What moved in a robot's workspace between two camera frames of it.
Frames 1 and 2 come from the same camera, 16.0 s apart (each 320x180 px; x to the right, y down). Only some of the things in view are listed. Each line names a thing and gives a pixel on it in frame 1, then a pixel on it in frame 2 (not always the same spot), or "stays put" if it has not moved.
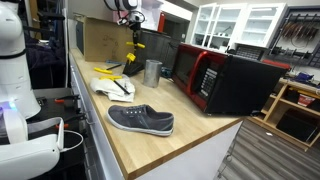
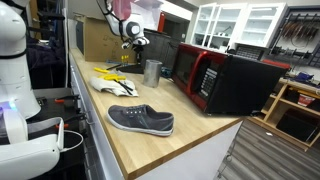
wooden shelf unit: x=292 y=112 stays put
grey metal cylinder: x=151 y=74 stays put
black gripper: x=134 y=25 to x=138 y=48
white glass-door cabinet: x=221 y=26 stays put
